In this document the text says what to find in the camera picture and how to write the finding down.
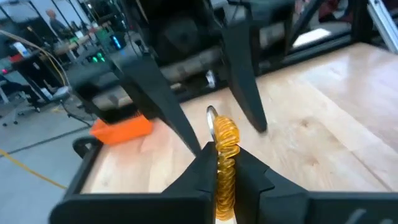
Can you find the black office chair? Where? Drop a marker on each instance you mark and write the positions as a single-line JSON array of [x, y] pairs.
[[18, 90]]

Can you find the person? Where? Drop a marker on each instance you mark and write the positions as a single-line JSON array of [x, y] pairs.
[[56, 25]]

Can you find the aluminium extrusion post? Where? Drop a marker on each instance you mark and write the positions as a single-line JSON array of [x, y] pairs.
[[384, 21]]

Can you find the green-lit electronic device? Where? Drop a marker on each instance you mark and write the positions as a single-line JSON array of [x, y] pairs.
[[99, 57]]

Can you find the black equipment cart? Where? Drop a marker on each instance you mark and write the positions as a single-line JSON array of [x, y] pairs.
[[31, 71]]

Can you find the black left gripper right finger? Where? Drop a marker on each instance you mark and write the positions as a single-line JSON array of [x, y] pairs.
[[311, 211]]

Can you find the grey padded stool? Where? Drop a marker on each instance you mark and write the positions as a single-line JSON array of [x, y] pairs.
[[60, 91]]

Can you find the orange slotted plastic basket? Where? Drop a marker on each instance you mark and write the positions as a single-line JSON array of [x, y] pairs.
[[124, 130]]

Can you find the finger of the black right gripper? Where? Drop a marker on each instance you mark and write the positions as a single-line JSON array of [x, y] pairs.
[[155, 93], [242, 77]]

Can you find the blue-lit computer case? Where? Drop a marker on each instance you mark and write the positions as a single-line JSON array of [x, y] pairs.
[[116, 42]]

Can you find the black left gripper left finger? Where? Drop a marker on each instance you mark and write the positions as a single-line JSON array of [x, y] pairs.
[[140, 211]]

